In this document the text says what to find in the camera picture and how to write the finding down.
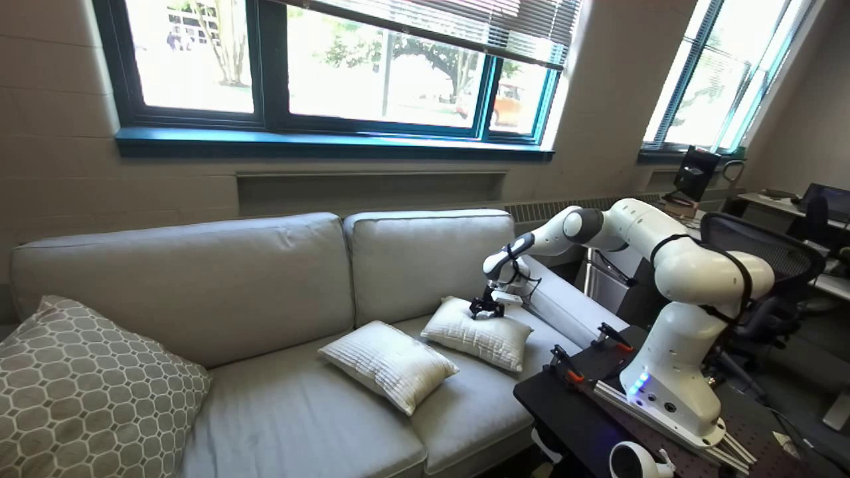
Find wall heater grille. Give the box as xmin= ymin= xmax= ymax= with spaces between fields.
xmin=502 ymin=197 xmax=588 ymax=267

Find white metal cabinet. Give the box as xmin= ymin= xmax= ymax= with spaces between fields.
xmin=583 ymin=236 xmax=661 ymax=326

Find white VR controller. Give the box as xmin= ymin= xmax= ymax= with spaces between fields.
xmin=606 ymin=437 xmax=680 ymax=478

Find wide teal framed window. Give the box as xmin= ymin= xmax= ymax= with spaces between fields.
xmin=90 ymin=0 xmax=575 ymax=161

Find grey fabric couch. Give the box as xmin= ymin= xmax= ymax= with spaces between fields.
xmin=8 ymin=206 xmax=633 ymax=478

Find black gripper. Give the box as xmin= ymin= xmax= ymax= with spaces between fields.
xmin=469 ymin=279 xmax=510 ymax=322

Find white quilted pillow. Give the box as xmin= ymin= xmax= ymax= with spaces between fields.
xmin=421 ymin=293 xmax=537 ymax=378
xmin=317 ymin=318 xmax=462 ymax=420

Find red black clamp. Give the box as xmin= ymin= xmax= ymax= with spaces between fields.
xmin=540 ymin=343 xmax=595 ymax=390
xmin=595 ymin=322 xmax=644 ymax=358

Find black robot table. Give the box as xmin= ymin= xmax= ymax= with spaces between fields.
xmin=513 ymin=322 xmax=850 ymax=478

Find narrow teal framed window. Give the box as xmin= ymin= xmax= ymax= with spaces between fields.
xmin=637 ymin=0 xmax=833 ymax=167

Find black computer monitor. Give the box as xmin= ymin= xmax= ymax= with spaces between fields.
xmin=795 ymin=181 xmax=850 ymax=246

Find grey lattice patterned pillow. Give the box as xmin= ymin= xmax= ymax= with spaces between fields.
xmin=0 ymin=293 xmax=215 ymax=478

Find small black monitor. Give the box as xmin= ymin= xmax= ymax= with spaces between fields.
xmin=673 ymin=145 xmax=729 ymax=205

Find black office chair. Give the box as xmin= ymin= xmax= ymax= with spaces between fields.
xmin=699 ymin=209 xmax=830 ymax=395

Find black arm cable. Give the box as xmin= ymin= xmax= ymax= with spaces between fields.
xmin=648 ymin=230 xmax=757 ymax=322

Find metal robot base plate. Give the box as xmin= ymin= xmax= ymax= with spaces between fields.
xmin=590 ymin=378 xmax=761 ymax=476

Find window blinds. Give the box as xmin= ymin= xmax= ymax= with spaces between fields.
xmin=282 ymin=0 xmax=588 ymax=72

